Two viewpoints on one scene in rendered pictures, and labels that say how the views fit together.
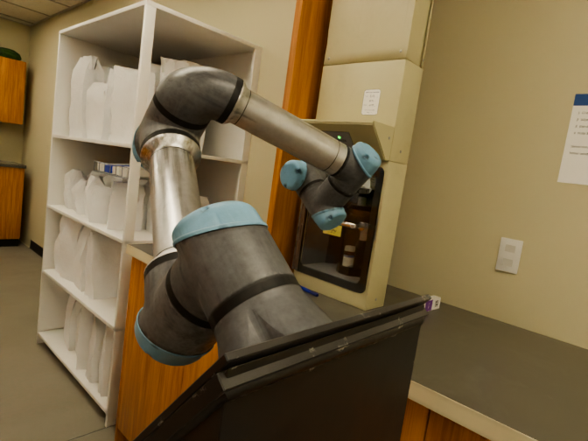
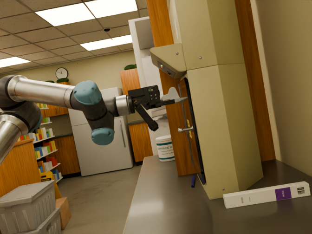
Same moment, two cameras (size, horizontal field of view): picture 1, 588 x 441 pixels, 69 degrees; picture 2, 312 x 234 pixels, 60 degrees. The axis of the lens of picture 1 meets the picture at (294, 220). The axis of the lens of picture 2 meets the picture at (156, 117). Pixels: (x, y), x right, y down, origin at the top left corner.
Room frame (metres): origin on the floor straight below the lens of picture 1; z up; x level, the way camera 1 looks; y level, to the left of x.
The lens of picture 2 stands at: (0.56, -0.89, 1.32)
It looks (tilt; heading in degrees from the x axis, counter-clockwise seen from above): 3 degrees down; 49
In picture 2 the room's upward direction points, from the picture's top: 10 degrees counter-clockwise
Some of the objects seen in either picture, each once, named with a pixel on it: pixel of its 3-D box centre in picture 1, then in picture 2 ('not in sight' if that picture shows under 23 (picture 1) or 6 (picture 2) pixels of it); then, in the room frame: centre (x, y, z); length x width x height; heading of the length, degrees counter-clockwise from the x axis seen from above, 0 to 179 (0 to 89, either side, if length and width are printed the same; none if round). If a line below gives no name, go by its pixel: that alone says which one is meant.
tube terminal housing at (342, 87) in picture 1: (364, 185); (216, 89); (1.49, -0.23, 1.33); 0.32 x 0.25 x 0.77; 47
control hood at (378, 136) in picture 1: (338, 138); (166, 65); (1.36, -0.10, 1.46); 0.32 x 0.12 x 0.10; 47
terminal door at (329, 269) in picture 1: (335, 223); (190, 127); (1.39, -0.14, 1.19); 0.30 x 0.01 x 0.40; 47
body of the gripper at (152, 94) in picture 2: not in sight; (145, 99); (1.20, -0.12, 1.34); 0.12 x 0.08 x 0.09; 137
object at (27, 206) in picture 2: not in sight; (28, 205); (1.30, 2.21, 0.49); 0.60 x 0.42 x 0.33; 47
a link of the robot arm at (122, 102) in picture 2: not in sight; (124, 105); (1.14, -0.06, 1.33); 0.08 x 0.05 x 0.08; 47
